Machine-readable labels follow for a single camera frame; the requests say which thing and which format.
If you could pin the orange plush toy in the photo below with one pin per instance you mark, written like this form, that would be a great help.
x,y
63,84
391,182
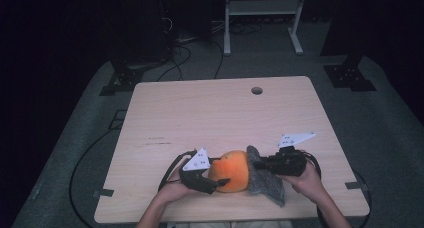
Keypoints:
x,y
230,173

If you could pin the dark tape strip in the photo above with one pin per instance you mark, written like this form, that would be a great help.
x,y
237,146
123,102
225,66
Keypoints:
x,y
104,192
356,185

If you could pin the person's right hand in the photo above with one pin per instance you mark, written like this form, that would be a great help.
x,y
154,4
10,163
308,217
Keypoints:
x,y
306,184

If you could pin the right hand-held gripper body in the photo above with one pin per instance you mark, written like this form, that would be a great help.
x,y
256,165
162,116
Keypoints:
x,y
288,163

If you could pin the black stand base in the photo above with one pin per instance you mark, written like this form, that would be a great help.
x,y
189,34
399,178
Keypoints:
x,y
121,81
348,76

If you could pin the grey cloth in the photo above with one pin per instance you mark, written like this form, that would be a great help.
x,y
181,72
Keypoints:
x,y
266,184

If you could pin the person's left hand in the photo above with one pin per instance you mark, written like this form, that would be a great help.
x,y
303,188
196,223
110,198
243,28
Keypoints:
x,y
175,188

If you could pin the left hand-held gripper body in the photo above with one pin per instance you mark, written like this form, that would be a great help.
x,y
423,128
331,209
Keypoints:
x,y
196,181

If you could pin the white metal stand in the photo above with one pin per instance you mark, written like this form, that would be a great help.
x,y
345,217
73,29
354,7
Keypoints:
x,y
263,7

